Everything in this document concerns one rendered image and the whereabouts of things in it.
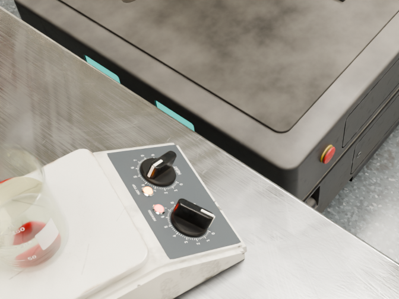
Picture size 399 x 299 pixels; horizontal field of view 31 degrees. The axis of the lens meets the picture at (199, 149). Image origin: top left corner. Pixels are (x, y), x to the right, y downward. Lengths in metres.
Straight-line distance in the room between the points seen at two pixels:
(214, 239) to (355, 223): 0.93
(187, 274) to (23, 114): 0.27
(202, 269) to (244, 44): 0.75
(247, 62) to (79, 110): 0.57
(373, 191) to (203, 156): 0.89
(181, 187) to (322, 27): 0.74
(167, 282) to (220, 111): 0.66
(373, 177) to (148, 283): 1.05
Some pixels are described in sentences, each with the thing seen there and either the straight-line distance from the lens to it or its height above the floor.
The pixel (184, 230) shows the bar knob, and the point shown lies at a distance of 0.58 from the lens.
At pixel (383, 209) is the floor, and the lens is 1.53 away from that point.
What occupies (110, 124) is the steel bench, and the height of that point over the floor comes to 0.75.
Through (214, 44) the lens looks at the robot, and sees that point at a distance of 1.29.
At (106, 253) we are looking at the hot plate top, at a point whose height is 0.84.
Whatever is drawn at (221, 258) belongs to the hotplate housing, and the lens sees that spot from 0.59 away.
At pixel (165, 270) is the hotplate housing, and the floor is 0.81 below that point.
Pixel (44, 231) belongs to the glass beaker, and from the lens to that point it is 0.52.
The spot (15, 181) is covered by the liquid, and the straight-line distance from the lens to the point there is 0.55.
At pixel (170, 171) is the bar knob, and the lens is 0.62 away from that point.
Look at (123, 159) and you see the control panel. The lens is 0.62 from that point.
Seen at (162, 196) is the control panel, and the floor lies 0.80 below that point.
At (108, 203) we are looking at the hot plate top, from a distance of 0.57.
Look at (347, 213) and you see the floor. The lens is 1.51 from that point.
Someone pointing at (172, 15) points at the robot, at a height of 0.36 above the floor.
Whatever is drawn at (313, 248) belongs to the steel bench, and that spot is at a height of 0.75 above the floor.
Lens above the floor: 1.32
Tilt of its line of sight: 56 degrees down
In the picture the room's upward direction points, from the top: 9 degrees counter-clockwise
